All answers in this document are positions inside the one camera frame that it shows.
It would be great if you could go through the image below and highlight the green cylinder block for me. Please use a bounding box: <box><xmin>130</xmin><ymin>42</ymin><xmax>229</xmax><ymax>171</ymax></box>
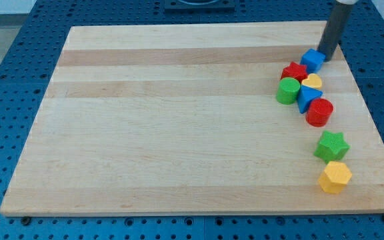
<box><xmin>276</xmin><ymin>77</ymin><xmax>301</xmax><ymax>105</ymax></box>

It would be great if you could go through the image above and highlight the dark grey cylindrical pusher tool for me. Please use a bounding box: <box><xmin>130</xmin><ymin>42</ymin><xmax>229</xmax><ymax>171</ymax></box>
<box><xmin>317</xmin><ymin>0</ymin><xmax>358</xmax><ymax>62</ymax></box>

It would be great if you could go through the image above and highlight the red star block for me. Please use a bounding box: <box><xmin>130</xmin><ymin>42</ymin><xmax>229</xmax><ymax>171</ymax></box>
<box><xmin>280</xmin><ymin>61</ymin><xmax>308</xmax><ymax>83</ymax></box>

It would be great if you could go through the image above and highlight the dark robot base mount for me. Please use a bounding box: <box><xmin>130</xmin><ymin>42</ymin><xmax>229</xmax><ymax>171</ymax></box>
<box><xmin>163</xmin><ymin>0</ymin><xmax>236</xmax><ymax>13</ymax></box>

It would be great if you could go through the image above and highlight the red cylinder block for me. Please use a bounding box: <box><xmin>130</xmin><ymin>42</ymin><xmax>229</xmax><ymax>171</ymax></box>
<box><xmin>305</xmin><ymin>98</ymin><xmax>334</xmax><ymax>127</ymax></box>

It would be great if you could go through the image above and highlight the green star block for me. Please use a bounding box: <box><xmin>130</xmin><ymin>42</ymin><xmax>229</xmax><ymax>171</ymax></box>
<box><xmin>313</xmin><ymin>130</ymin><xmax>350</xmax><ymax>164</ymax></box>

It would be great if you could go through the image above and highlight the yellow hexagon block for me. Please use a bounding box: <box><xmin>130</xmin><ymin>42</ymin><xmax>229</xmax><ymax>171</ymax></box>
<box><xmin>318</xmin><ymin>161</ymin><xmax>353</xmax><ymax>194</ymax></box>

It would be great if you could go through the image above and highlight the yellow heart block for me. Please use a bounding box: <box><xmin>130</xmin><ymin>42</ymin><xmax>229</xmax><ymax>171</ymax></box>
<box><xmin>301</xmin><ymin>73</ymin><xmax>323</xmax><ymax>90</ymax></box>

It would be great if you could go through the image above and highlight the blue triangle block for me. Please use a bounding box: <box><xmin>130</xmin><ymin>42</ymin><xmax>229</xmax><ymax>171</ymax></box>
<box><xmin>297</xmin><ymin>85</ymin><xmax>323</xmax><ymax>113</ymax></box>

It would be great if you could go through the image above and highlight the blue cube block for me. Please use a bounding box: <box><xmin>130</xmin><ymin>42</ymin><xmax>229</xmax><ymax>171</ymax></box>
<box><xmin>300</xmin><ymin>49</ymin><xmax>325</xmax><ymax>74</ymax></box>

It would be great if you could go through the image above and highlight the light wooden board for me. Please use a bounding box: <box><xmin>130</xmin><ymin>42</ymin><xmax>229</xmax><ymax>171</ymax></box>
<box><xmin>0</xmin><ymin>21</ymin><xmax>384</xmax><ymax>217</ymax></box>

